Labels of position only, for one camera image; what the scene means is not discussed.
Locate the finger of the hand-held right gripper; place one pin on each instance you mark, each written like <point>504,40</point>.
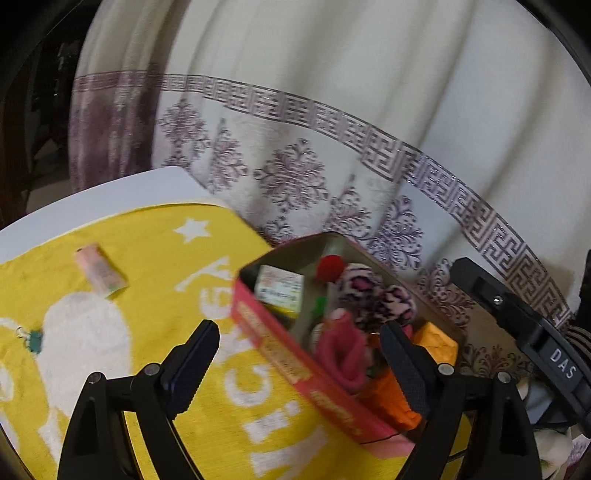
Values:
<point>489,295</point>

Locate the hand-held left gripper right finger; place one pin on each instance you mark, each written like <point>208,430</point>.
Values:
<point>406,364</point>

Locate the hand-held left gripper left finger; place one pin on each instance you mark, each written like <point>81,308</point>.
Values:
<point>194,369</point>

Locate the orange cloth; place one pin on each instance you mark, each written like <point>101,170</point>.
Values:
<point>436,344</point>

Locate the pink sock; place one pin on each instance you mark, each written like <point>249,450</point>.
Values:
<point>341,350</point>

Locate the purple leopard print scrunchie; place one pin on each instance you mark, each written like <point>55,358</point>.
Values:
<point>369,295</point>

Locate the red box container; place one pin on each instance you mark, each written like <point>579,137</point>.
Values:
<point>277,341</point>

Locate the clear bottle with green cap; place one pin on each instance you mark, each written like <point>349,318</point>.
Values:
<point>319,305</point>

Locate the red pom-pom ball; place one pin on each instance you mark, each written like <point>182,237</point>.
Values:
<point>330,267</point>

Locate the cream cloth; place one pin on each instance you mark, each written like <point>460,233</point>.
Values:
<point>554,447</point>

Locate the yellow and white towel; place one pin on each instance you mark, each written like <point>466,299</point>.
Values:
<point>115,300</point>

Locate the small white and yellow box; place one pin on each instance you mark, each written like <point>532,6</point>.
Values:
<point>279,286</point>

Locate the pink wrapped packet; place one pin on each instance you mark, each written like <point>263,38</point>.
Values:
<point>99,270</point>

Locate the teal binder clip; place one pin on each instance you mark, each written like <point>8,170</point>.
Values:
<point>33,339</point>

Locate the white curtain with purple pattern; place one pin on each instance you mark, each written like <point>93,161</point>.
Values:
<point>323,115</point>

